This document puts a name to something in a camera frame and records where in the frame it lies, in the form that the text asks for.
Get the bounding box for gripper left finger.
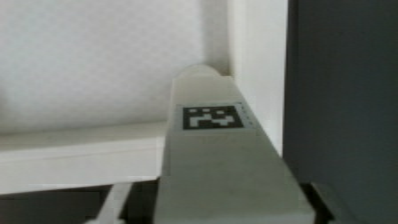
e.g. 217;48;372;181
86;181;160;224

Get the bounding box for white desk leg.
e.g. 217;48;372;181
153;65;315;224

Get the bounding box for white desk top tray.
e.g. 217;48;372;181
0;0;288;195

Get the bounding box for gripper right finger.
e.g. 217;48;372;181
301;182;345;224

